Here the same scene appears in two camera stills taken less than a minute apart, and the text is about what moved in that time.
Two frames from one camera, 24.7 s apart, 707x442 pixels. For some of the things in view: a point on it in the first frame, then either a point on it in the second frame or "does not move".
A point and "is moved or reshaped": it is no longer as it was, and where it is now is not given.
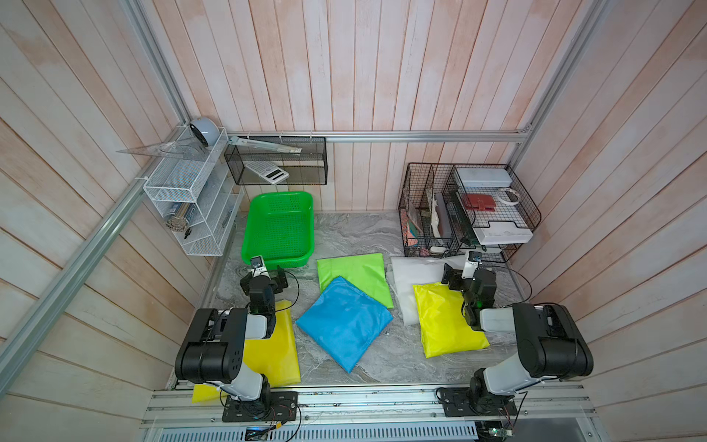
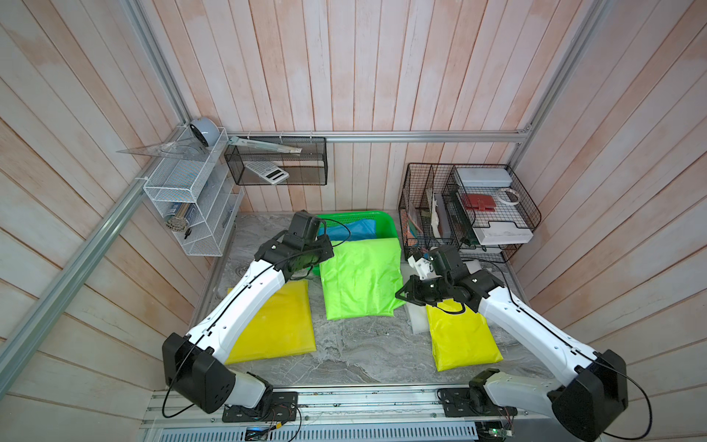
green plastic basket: (280, 227) -> (385, 226)
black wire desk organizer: (465, 210) does not move
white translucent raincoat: (404, 272) -> (419, 318)
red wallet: (481, 202) does not move
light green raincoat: (366, 273) is moved or reshaped
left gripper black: (279, 284) -> (327, 250)
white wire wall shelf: (195, 190) does not move
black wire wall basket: (307, 167) does not move
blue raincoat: (344, 321) -> (353, 230)
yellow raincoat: (274, 355) is moved or reshaped
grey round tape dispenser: (207, 129) does not move
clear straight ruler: (264, 145) does not move
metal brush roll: (179, 223) does not move
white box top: (485, 178) does not move
